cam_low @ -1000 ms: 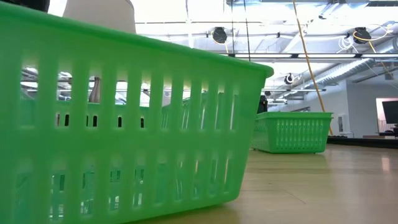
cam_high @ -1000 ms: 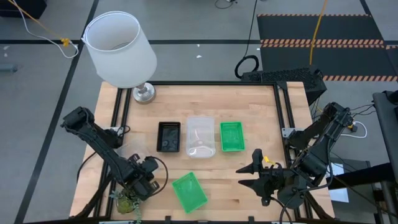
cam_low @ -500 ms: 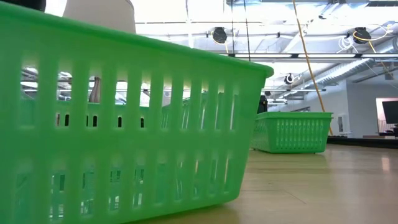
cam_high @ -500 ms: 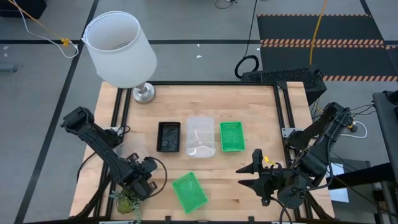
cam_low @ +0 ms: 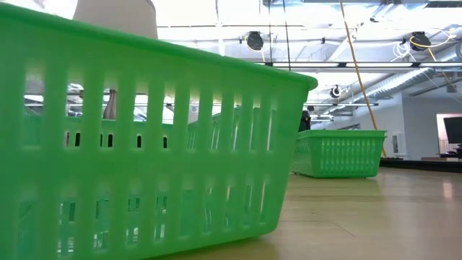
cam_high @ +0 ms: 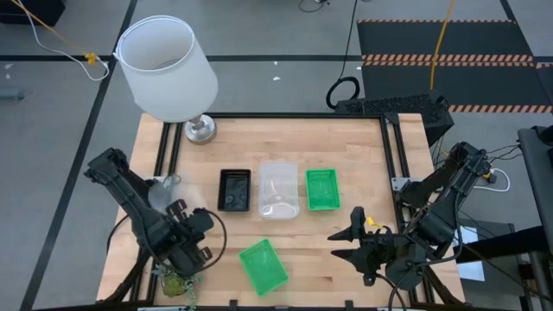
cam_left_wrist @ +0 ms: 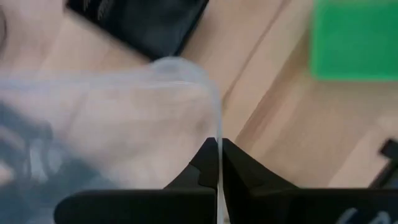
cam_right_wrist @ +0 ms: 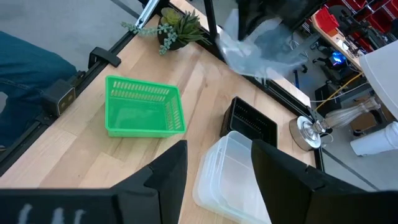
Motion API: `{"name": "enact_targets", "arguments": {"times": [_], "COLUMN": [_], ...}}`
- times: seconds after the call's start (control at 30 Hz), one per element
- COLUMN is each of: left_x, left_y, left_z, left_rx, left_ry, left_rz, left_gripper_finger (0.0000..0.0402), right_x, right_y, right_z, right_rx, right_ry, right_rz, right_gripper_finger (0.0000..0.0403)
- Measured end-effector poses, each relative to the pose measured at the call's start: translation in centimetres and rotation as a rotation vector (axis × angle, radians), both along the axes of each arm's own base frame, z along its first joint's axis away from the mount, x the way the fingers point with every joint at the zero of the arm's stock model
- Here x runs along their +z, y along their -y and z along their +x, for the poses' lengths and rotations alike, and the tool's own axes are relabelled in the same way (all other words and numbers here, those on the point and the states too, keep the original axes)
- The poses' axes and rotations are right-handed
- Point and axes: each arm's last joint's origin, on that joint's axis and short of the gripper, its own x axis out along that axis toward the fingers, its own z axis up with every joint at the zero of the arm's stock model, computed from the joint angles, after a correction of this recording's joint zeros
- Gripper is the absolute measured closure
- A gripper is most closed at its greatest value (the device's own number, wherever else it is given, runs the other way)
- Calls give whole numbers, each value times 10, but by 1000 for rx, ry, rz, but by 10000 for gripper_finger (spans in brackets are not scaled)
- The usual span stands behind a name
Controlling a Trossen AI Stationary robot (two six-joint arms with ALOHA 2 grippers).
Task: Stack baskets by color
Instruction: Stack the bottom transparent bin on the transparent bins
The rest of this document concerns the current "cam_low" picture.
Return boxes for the white coiled cable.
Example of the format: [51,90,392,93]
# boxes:
[391,41,414,63]

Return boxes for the yellow hanging cable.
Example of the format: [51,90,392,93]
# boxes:
[339,0,388,159]

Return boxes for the large green plastic basket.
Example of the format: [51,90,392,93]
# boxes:
[0,2,319,260]

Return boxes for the black upright post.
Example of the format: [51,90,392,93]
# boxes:
[297,110,312,133]

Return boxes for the silver ventilation duct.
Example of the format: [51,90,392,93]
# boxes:
[355,50,462,104]

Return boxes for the dark wall monitor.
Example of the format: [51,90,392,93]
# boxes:
[435,113,462,145]

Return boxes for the black table edge frame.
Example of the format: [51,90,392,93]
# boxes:
[378,157,462,173]

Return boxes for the beige round pillar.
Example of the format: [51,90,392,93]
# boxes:
[71,0,159,121]

